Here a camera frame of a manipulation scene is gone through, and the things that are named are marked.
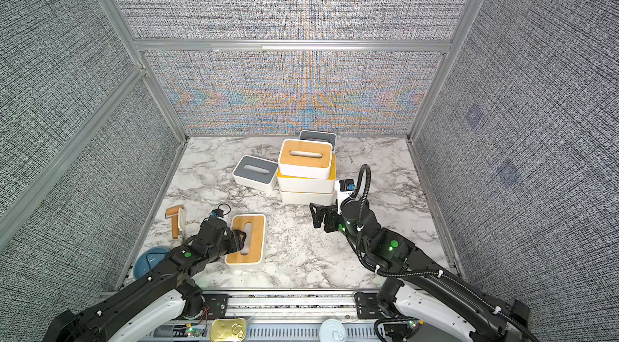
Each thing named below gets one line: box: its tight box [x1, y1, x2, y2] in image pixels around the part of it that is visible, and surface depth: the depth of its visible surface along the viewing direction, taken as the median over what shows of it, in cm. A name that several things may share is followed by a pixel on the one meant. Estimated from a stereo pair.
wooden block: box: [164, 204, 187, 239], surface depth 91 cm
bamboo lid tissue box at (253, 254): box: [224, 213, 267, 269], surface depth 83 cm
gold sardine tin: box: [209, 317, 247, 342], surface depth 68 cm
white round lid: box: [319, 318, 346, 342], surface depth 66 cm
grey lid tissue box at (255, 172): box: [232, 154, 279, 192], surface depth 103 cm
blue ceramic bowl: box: [132, 246, 170, 280], surface depth 81 cm
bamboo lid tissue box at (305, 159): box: [278, 138, 333, 180], surface depth 83 cm
